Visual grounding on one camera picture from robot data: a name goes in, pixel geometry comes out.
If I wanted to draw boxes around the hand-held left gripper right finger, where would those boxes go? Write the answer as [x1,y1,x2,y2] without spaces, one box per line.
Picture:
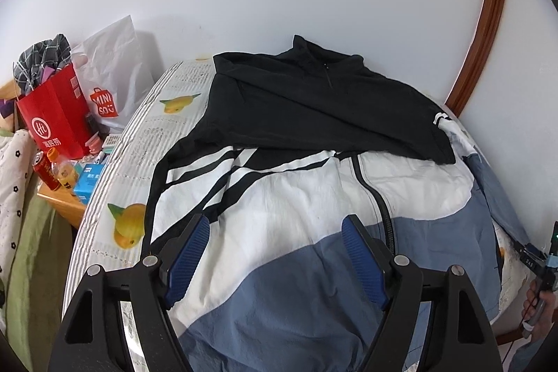
[341,214,502,372]

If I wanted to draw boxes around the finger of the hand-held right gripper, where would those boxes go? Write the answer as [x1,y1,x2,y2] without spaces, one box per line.
[514,240,548,269]

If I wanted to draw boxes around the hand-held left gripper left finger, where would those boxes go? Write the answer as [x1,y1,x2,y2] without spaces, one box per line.
[47,213,210,372]

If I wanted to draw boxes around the white blue colour-block jacket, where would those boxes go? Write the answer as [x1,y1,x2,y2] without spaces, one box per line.
[146,116,544,372]

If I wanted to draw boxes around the person's right hand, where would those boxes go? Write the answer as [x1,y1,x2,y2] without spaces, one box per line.
[522,279,558,341]

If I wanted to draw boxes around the person's blue jeans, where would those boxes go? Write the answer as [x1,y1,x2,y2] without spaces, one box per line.
[509,338,556,372]

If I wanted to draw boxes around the blue tissue pack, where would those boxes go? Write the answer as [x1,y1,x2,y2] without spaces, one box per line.
[73,164,107,205]

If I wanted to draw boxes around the fruit print lace tablecloth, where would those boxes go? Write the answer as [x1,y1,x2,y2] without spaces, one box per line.
[63,58,530,372]

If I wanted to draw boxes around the wooden nightstand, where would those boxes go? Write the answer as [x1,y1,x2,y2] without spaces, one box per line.
[37,179,88,230]

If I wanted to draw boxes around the orange juice bottle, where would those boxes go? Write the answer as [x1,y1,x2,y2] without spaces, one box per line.
[47,149,80,195]

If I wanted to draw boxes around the green bed sheet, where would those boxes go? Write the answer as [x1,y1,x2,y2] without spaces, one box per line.
[0,180,76,372]

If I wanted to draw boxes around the red drink can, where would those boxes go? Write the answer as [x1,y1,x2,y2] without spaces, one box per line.
[32,151,60,192]

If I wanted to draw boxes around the white floral quilt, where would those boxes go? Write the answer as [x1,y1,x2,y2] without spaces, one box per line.
[0,130,38,270]

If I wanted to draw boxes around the red paper shopping bag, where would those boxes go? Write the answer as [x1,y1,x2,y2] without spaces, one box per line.
[16,62,95,160]

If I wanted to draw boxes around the white plastic shopping bag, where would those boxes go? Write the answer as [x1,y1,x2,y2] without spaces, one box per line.
[72,15,166,134]

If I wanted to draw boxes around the grey plaid cloth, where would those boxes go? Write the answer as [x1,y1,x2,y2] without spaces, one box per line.
[12,33,73,94]

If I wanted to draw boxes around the brown wooden door frame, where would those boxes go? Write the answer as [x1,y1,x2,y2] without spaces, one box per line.
[445,0,510,118]

